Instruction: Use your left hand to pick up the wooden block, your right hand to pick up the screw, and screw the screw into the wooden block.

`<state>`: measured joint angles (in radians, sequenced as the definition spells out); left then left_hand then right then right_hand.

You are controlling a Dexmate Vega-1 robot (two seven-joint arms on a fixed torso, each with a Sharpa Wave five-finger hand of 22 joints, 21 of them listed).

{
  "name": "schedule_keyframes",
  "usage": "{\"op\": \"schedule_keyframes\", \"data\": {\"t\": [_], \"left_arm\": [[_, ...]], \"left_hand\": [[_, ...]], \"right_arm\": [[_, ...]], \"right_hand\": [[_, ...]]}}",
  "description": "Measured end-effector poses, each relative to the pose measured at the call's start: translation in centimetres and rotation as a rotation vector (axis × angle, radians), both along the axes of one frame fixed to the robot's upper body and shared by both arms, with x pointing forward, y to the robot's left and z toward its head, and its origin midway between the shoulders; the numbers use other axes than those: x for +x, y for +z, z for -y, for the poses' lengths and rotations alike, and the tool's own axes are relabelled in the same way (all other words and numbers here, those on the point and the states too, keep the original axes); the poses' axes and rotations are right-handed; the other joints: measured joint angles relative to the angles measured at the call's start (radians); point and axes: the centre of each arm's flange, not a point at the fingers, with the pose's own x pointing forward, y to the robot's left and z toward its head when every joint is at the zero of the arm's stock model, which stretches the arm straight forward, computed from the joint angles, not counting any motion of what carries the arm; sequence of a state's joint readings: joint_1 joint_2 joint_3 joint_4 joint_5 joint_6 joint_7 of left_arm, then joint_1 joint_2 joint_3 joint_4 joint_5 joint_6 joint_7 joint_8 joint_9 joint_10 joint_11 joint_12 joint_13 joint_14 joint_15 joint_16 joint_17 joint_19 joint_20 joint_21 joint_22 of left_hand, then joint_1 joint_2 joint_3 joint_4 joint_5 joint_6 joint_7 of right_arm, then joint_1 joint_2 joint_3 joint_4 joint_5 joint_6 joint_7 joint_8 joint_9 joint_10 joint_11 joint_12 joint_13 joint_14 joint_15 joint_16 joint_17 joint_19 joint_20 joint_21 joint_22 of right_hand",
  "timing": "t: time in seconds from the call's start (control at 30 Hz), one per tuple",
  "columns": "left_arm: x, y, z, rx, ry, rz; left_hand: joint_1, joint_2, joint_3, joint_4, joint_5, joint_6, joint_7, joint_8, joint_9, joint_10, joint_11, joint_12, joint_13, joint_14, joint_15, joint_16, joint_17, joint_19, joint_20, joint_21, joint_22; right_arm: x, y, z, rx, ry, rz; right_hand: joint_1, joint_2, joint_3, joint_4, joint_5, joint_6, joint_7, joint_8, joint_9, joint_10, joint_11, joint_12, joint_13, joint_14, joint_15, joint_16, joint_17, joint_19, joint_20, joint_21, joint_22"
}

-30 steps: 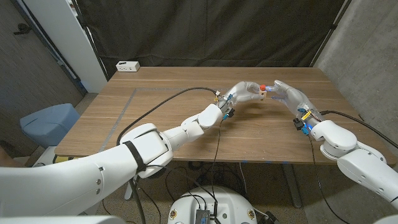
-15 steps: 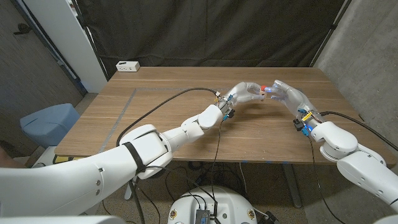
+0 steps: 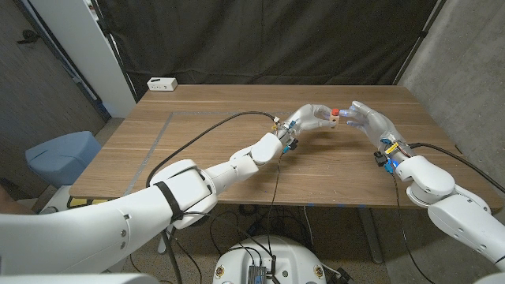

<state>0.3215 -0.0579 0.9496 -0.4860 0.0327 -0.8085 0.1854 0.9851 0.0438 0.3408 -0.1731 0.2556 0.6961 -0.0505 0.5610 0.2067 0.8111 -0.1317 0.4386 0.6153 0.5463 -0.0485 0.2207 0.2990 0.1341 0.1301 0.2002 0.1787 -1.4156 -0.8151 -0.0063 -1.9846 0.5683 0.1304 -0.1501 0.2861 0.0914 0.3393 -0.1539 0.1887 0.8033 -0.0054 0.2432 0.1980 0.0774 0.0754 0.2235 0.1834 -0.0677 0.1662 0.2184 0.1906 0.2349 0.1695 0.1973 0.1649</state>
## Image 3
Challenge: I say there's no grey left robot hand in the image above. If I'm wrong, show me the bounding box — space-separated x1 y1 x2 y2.
280 103 336 139

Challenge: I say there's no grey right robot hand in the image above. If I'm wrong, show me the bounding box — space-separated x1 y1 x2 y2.
339 100 411 159

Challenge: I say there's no black backdrop stand pole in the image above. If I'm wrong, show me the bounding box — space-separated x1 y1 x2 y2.
391 0 449 86
89 0 140 104

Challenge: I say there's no black backdrop curtain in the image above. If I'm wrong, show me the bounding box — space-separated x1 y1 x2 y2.
95 0 440 99

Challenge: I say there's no grey table leg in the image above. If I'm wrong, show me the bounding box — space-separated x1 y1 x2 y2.
356 207 385 265

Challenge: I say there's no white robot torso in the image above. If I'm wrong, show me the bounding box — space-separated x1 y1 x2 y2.
212 234 328 284

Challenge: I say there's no black round disc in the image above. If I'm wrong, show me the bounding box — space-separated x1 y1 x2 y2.
191 204 213 228

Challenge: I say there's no white power strip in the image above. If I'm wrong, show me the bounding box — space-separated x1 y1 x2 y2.
146 77 179 92

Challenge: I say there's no grey electronics box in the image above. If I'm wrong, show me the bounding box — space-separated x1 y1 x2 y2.
247 264 269 284

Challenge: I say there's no white table leg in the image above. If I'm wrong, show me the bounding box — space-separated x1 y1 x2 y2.
156 228 174 255

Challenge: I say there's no yellow black striped base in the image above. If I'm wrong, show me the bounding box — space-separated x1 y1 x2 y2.
65 196 110 209

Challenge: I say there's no blue padded stool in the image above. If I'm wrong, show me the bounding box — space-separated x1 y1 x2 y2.
24 130 103 189

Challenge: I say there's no person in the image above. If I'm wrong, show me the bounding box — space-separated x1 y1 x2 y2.
0 185 36 216

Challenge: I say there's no thin black hanging cable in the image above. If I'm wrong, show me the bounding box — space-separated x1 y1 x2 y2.
390 173 437 284
265 151 282 256

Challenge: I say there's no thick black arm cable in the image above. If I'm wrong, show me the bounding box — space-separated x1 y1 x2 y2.
144 110 277 189
409 141 505 195

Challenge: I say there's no black cable bundle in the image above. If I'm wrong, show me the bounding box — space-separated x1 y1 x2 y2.
208 204 313 256

